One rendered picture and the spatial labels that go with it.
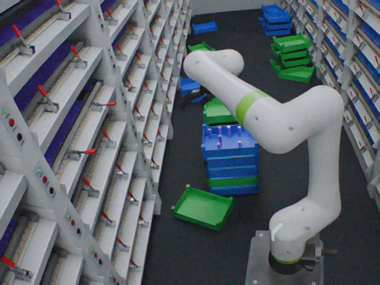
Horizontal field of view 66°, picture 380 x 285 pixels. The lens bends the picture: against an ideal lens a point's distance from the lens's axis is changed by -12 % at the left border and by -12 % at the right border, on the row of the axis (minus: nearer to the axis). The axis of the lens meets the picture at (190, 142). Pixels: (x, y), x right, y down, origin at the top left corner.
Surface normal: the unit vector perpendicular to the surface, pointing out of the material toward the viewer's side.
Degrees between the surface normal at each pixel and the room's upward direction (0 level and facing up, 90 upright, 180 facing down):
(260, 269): 4
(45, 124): 19
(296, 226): 14
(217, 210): 0
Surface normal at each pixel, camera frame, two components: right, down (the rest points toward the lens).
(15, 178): 0.18, -0.74
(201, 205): -0.16, -0.76
